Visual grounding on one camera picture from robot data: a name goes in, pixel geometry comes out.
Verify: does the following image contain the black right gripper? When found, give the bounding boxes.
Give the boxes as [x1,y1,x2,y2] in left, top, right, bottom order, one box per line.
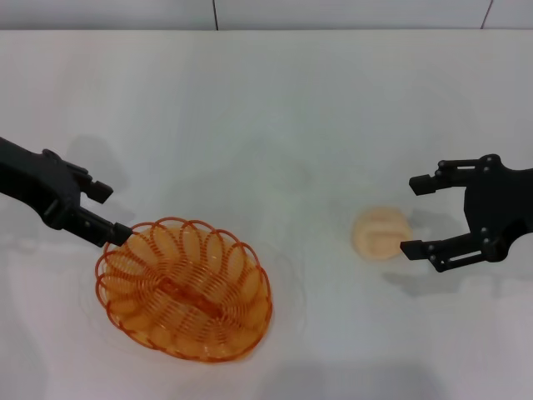
[399,154,533,274]

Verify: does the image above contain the round pale bread bun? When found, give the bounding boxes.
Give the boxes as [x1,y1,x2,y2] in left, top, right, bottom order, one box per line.
[352,206,411,262]

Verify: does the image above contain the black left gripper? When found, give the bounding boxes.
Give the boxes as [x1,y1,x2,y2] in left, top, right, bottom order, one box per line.
[0,136,132,248]

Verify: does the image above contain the orange wire woven basket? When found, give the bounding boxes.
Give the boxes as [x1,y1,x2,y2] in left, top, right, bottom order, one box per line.
[94,216,274,365]

